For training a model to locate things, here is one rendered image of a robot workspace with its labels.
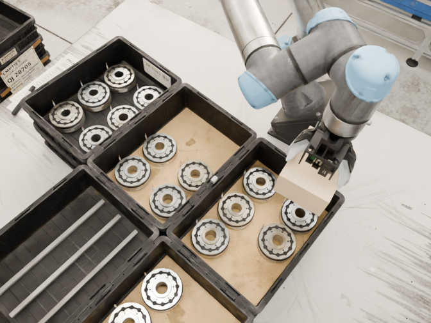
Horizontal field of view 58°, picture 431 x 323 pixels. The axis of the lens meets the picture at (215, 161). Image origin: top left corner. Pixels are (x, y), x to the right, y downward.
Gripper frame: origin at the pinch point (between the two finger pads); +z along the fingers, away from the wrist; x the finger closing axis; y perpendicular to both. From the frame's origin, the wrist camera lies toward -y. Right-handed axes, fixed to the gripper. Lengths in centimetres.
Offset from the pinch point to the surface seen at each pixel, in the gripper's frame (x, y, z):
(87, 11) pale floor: -187, -98, 110
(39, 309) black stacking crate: -41, 58, 27
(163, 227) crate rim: -24.9, 26.5, 16.7
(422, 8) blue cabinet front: 9, -186, 73
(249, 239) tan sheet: -5.8, 13.6, 26.7
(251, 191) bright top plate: -12.2, 1.9, 23.9
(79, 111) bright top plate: -72, 8, 24
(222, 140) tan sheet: -29.2, -9.9, 26.8
